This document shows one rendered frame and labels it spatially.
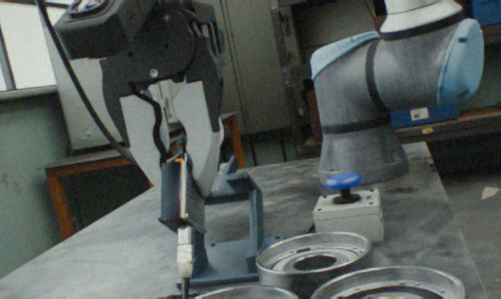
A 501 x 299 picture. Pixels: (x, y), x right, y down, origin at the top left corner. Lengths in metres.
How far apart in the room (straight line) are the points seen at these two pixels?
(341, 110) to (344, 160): 0.08
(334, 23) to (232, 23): 0.77
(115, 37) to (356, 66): 0.59
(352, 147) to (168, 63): 0.54
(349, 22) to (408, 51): 3.58
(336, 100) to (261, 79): 3.36
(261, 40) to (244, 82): 0.34
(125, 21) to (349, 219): 0.36
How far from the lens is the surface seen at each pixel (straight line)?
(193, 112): 0.42
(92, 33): 0.36
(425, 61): 0.85
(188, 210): 0.42
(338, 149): 0.92
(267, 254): 0.54
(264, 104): 4.28
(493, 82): 4.48
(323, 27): 4.44
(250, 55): 4.28
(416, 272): 0.45
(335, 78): 0.91
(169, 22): 0.42
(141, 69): 0.43
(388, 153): 0.94
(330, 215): 0.62
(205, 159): 0.43
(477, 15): 3.95
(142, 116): 0.44
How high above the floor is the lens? 1.01
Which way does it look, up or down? 10 degrees down
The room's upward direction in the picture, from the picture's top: 12 degrees counter-clockwise
